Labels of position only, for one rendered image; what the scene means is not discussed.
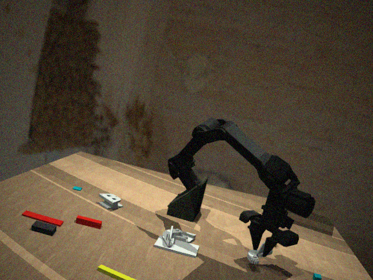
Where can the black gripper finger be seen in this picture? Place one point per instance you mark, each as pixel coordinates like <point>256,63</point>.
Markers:
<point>269,244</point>
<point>256,235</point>

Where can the yellow flat bar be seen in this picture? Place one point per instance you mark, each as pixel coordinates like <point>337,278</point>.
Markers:
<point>113,273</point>

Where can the small teal block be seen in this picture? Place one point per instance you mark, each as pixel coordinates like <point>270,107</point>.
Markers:
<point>317,277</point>

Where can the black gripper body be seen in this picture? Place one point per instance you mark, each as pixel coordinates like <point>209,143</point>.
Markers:
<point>271,221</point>

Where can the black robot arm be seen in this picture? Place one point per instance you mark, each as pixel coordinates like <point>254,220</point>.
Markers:
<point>271,169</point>

